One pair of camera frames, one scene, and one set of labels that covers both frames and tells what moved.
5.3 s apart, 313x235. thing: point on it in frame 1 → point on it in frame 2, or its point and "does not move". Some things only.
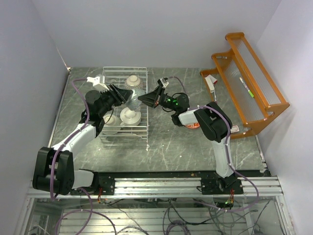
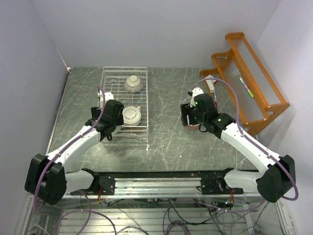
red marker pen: [215, 97] does not move
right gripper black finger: [151, 98] → [185, 111]
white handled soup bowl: [130, 117] does not move
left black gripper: [121, 96] → [95, 111]
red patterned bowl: [192, 126] does not move
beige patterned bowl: [133, 82] does not move
